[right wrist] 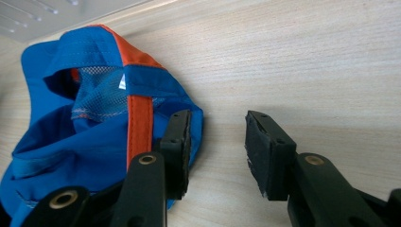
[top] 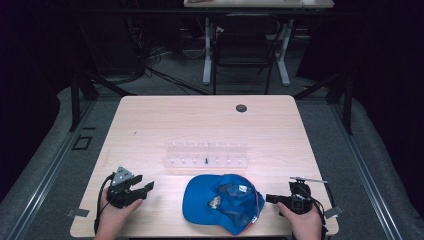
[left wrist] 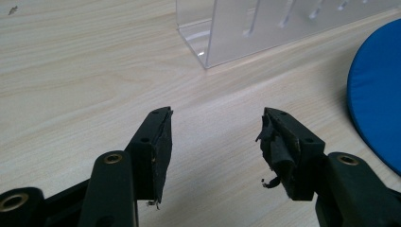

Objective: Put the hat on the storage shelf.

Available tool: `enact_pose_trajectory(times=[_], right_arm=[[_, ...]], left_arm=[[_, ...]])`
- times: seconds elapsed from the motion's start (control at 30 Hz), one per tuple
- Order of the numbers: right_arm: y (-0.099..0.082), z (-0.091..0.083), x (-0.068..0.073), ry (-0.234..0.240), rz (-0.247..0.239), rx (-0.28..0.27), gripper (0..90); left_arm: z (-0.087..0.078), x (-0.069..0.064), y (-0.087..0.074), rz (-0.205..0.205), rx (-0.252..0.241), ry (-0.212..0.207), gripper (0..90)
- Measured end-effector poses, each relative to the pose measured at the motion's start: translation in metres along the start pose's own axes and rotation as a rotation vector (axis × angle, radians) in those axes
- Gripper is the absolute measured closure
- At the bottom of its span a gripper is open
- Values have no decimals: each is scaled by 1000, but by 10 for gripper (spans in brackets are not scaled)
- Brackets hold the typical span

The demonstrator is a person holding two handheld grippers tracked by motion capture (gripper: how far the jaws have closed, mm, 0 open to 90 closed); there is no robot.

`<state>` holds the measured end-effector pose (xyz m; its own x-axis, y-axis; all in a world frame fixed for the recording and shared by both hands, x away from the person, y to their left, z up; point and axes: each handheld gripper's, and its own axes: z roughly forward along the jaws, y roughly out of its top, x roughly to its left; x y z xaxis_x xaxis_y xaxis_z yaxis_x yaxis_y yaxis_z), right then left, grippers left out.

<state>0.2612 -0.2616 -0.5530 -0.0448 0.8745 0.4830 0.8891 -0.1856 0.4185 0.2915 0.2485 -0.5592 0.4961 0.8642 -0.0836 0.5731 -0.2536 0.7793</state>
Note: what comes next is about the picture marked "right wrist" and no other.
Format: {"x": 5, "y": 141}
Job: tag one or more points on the blue and orange shorts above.
{"x": 82, "y": 132}

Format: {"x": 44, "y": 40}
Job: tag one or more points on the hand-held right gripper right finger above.
{"x": 268, "y": 157}

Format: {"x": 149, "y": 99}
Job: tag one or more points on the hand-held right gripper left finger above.
{"x": 176, "y": 148}

